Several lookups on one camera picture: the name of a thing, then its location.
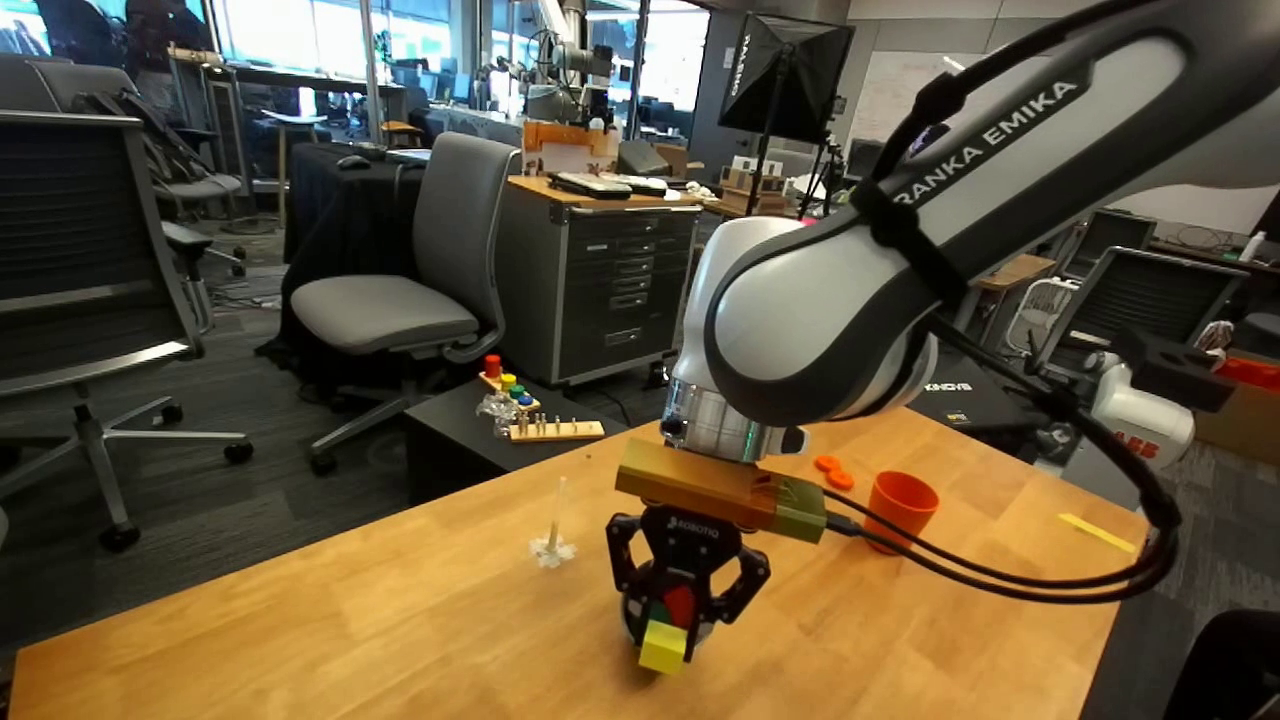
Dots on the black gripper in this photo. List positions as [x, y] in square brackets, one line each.
[667, 544]

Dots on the red cube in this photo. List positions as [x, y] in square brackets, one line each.
[681, 607]

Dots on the yellow cube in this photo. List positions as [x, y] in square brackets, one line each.
[660, 645]

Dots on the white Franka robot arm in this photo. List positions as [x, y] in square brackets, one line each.
[840, 316]

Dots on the white ABB robot base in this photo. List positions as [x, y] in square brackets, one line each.
[1151, 425]

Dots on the clear stand with rod left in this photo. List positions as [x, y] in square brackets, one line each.
[552, 549]

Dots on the orange disc pair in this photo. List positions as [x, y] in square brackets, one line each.
[833, 475]

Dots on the colourful toy blocks set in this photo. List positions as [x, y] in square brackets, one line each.
[517, 411]

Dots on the orange plastic cup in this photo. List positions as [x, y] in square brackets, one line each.
[897, 510]

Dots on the low black side table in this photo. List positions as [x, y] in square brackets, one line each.
[454, 444]

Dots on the grey drawer cabinet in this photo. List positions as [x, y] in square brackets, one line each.
[590, 285]

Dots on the grey office chair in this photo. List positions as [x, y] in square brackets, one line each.
[444, 314]

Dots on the yellow tape strip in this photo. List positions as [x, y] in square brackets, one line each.
[1099, 533]

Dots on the black softbox light stand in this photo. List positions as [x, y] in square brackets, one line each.
[780, 81]

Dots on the black mesh office chair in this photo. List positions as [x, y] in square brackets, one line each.
[91, 289]

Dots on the wrist camera wooden mount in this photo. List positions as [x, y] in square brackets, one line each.
[732, 492]

